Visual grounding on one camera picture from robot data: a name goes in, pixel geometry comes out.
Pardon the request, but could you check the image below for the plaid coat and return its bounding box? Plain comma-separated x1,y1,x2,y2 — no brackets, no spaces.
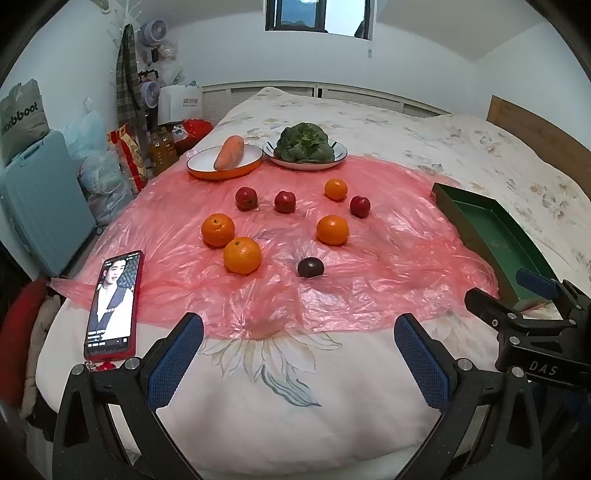
115,24,147,127

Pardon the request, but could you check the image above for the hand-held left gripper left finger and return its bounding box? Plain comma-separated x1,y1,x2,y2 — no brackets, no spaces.
52,312,205,480

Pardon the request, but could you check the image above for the red bag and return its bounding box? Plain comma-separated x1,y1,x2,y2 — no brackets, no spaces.
173,119,214,155

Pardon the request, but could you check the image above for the large orange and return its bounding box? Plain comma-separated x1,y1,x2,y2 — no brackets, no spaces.
201,213,236,247
223,237,262,275
316,215,350,246

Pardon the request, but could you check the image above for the grey printed bag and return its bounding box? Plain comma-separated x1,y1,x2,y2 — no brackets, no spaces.
0,79,51,164

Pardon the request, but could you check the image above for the green leafy vegetable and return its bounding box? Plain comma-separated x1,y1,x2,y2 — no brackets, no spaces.
273,122,335,163

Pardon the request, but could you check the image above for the orange rimmed plate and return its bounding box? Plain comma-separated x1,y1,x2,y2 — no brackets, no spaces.
187,144,264,181

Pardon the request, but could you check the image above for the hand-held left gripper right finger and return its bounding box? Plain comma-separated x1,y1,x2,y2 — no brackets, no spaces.
393,313,543,480

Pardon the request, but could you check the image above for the wooden headboard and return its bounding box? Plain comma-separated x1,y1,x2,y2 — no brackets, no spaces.
487,95,591,153

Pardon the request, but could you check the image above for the green tray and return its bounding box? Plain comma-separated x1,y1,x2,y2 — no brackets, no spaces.
430,182,559,305

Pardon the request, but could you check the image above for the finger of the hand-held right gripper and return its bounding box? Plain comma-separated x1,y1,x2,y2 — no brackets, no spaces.
465,287,573,340
516,268,591,324

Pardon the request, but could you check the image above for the dark purple plum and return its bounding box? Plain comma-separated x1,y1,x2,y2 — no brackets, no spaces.
297,257,325,278

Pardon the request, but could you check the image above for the red cloth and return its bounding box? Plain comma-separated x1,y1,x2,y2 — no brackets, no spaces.
0,279,49,370

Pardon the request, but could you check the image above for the cooking oil bottle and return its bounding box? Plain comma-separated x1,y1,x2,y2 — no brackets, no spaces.
148,134,164,176
161,130,178,168

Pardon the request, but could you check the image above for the red plastic sheet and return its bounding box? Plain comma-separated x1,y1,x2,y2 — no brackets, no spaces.
48,154,499,340

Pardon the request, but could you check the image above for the orange yellow rice bag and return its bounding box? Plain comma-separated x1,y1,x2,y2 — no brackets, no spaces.
107,124,148,195

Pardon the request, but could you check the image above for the carrot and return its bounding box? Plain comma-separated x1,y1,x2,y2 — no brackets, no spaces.
213,135,245,171

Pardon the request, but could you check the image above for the small desk fan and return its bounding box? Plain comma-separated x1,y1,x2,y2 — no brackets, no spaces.
139,82,161,108
137,19,167,47

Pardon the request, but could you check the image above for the white cardboard box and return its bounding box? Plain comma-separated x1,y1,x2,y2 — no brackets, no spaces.
157,84,204,126

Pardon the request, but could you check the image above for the smartphone in red case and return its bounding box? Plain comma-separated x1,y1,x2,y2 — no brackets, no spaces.
83,250,144,361

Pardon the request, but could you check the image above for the light blue plastic bag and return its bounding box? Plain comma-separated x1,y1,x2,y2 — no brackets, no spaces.
62,97,109,160

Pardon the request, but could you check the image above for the light blue suitcase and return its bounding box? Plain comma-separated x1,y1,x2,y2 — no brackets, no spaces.
0,130,100,278

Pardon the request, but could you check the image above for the white coat rack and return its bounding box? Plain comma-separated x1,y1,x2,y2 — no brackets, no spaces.
106,13,139,79

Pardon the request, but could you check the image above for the white striped plate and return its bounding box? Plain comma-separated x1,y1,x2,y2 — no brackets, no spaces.
262,138,348,171

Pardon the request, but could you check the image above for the window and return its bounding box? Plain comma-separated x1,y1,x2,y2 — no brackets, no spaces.
265,0,372,34

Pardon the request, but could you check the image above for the beige cloth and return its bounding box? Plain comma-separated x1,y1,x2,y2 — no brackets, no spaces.
21,295,63,416

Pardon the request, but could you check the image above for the hanging clear plastic bag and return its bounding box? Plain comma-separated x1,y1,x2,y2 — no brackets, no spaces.
150,39,185,86

